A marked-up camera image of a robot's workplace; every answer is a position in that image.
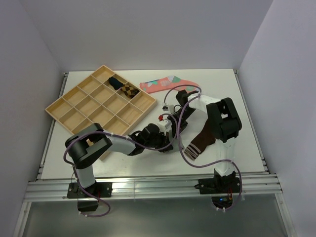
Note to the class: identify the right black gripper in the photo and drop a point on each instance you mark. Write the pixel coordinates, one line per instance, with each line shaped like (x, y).
(173, 120)

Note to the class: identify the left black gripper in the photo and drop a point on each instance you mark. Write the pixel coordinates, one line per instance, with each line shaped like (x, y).
(165, 140)

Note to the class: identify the brown striped sock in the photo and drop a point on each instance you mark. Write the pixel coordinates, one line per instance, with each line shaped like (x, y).
(198, 145)

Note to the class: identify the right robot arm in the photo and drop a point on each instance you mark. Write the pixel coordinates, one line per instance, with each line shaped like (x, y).
(221, 128)

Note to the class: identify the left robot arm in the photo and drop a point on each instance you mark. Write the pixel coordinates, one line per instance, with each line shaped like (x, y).
(89, 144)

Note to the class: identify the pink patterned sock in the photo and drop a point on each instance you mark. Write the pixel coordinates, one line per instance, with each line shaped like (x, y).
(168, 83)

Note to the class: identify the brown argyle rolled sock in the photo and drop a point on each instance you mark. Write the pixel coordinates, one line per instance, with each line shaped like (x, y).
(129, 91)

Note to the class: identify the wooden compartment tray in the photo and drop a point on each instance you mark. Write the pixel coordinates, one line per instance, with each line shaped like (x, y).
(94, 100)

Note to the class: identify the dark blue rolled sock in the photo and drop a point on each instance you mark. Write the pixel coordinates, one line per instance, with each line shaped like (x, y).
(115, 83)

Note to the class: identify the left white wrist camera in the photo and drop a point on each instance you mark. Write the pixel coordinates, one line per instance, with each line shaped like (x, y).
(165, 125)

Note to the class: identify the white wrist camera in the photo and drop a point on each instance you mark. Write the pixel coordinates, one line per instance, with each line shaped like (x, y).
(165, 125)
(168, 108)

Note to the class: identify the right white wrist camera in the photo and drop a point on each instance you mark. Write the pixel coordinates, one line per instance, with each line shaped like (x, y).
(168, 108)

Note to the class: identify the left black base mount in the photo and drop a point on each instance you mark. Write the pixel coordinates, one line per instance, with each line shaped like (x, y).
(98, 189)

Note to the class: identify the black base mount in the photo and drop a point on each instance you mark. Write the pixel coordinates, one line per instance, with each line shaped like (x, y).
(222, 186)
(98, 189)

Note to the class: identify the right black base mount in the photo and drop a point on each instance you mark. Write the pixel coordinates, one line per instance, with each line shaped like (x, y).
(222, 186)

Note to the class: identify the aluminium frame rail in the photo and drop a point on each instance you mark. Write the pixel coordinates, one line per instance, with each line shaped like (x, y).
(180, 186)

